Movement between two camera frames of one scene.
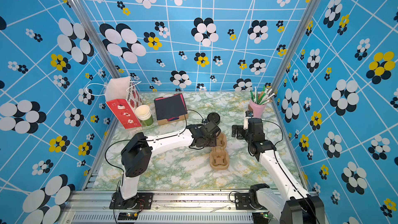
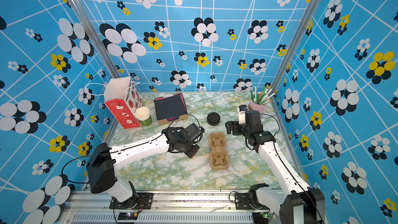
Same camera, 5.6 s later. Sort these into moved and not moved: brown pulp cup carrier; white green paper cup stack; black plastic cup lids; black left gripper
Moved: black left gripper
Not moved: brown pulp cup carrier; black plastic cup lids; white green paper cup stack
